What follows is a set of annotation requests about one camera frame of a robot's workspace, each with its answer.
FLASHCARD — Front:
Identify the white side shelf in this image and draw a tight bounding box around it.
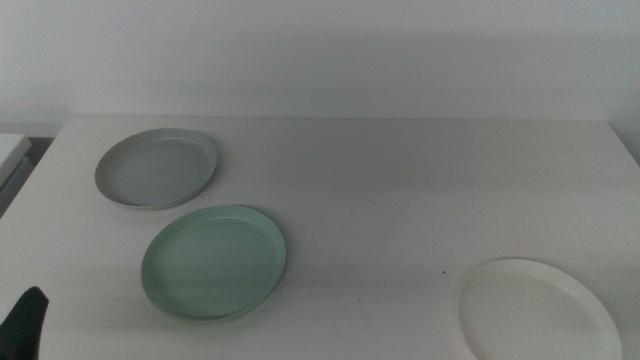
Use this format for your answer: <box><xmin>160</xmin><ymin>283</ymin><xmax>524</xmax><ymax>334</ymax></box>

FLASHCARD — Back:
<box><xmin>0</xmin><ymin>133</ymin><xmax>33</xmax><ymax>187</ymax></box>

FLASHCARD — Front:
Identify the grey shallow bowl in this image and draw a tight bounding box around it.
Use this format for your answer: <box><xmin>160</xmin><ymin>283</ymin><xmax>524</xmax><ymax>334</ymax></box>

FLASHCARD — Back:
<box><xmin>94</xmin><ymin>127</ymin><xmax>219</xmax><ymax>211</ymax></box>

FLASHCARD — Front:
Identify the white shallow bowl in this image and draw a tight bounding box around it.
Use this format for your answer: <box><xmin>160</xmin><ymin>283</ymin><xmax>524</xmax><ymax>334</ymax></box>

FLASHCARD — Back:
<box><xmin>457</xmin><ymin>257</ymin><xmax>624</xmax><ymax>360</ymax></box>

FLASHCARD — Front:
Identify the pale green shallow bowl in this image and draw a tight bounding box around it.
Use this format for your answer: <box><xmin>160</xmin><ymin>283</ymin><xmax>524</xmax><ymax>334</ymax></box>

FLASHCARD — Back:
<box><xmin>140</xmin><ymin>204</ymin><xmax>288</xmax><ymax>322</ymax></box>

